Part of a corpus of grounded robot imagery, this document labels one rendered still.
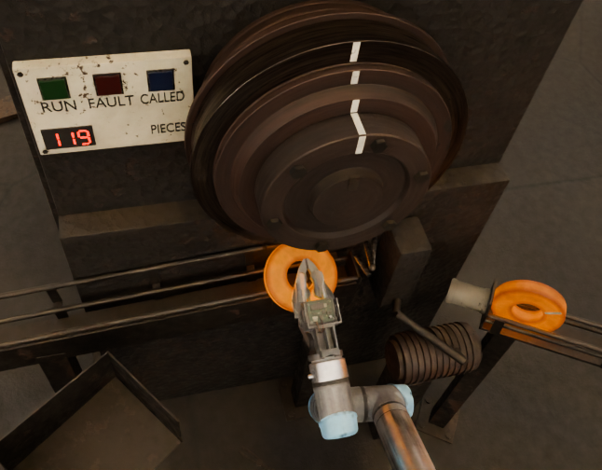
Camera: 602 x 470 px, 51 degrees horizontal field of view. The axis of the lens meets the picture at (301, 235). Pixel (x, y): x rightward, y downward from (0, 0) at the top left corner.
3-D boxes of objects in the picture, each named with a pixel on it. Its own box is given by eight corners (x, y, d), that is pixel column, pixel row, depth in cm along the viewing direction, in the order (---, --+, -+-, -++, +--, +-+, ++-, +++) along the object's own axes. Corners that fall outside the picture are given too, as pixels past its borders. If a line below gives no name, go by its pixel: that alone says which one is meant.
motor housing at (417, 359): (352, 406, 196) (389, 324, 153) (417, 393, 200) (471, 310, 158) (364, 447, 188) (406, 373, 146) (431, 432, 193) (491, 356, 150)
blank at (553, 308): (504, 322, 149) (502, 333, 147) (485, 280, 141) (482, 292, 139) (573, 322, 140) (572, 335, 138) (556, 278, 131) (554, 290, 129)
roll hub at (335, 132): (251, 239, 110) (258, 121, 87) (399, 218, 116) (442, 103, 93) (257, 265, 107) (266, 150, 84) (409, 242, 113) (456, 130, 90)
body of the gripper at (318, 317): (337, 293, 125) (349, 353, 123) (328, 299, 134) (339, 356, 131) (301, 299, 124) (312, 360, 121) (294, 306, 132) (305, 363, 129)
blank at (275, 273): (255, 250, 134) (257, 249, 131) (322, 232, 138) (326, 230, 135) (274, 320, 134) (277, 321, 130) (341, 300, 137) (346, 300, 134)
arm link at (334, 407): (318, 439, 127) (324, 442, 119) (307, 384, 130) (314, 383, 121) (355, 431, 128) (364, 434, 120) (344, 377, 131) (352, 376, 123)
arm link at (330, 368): (343, 377, 130) (306, 384, 128) (339, 355, 131) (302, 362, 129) (352, 376, 123) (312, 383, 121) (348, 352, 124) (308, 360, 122)
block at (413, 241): (364, 274, 158) (384, 215, 139) (394, 269, 160) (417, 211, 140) (377, 311, 152) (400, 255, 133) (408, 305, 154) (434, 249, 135)
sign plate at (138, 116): (40, 146, 106) (12, 61, 92) (194, 131, 112) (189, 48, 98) (40, 157, 105) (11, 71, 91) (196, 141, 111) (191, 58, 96)
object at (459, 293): (449, 287, 149) (454, 272, 144) (486, 298, 147) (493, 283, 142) (444, 307, 146) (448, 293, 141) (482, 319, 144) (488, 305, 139)
